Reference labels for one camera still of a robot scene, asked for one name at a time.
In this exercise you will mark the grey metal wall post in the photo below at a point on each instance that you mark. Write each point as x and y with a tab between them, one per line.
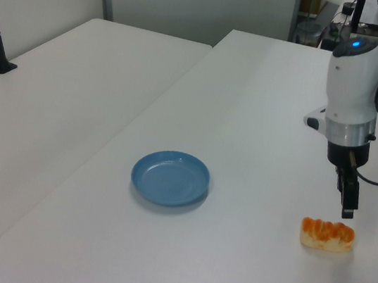
295	15

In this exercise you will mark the grey mesh trash bin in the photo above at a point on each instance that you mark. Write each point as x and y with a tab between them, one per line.
308	33

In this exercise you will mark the blue round plate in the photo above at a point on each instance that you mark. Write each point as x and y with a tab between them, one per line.
169	181

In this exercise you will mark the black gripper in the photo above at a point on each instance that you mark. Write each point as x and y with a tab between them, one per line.
338	153

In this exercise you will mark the small black device box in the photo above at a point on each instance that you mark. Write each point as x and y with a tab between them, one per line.
328	45

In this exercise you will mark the small black power adapter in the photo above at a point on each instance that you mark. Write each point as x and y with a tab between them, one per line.
347	8

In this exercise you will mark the orange glazed bread loaf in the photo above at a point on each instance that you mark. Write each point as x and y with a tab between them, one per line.
326	236

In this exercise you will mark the black upright pole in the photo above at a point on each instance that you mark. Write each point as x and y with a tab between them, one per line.
358	14

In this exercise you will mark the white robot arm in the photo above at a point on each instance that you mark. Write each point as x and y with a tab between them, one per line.
349	91

